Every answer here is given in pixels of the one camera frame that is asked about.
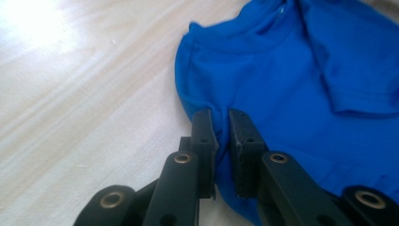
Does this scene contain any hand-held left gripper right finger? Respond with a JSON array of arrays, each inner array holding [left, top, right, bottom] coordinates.
[[228, 108, 269, 200]]

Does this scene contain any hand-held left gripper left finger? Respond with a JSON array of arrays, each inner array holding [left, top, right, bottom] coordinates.
[[179, 108, 219, 201]]

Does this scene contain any blue t-shirt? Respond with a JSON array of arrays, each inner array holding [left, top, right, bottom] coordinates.
[[174, 0, 399, 226]]

